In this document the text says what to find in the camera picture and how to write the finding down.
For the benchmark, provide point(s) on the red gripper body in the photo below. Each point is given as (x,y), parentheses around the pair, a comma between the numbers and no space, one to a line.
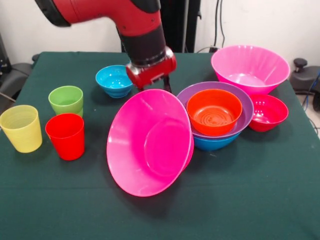
(152,75)

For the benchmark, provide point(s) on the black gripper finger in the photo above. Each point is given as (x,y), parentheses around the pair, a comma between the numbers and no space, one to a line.
(140,89)
(167,85)

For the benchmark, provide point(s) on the large pink bowl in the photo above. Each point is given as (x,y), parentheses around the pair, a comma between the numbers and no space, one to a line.
(250,82)
(140,150)

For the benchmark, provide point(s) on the orange bowl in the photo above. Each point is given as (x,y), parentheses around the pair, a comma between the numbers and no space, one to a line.
(212,127)

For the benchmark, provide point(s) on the purple bowl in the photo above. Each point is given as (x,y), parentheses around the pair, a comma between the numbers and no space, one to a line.
(247,110)

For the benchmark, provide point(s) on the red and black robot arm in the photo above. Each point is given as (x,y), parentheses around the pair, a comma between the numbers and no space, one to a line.
(140,30)

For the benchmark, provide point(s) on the small blue bowl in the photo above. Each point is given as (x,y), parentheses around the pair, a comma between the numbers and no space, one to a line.
(112,80)

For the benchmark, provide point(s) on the green cup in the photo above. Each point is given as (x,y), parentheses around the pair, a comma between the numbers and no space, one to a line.
(65,100)

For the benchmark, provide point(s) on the large blue bowl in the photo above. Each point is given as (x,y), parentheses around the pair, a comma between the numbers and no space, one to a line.
(215,145)

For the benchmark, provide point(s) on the red cup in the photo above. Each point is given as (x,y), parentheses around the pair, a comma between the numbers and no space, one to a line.
(67,142)

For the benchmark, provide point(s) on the crimson bowl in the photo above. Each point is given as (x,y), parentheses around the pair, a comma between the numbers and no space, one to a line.
(270,112)

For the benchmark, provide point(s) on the dark green tablecloth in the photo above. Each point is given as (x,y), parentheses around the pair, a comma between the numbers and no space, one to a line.
(140,212)

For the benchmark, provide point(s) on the dark grey chair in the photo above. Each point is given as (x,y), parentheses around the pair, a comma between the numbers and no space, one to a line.
(15,77)

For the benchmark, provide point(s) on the yellow cup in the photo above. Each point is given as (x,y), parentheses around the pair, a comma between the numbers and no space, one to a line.
(22,135)

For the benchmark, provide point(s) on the black rounded floor base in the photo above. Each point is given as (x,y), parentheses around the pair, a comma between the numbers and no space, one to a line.
(303,77)

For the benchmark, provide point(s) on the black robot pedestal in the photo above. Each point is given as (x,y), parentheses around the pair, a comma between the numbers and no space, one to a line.
(180,25)

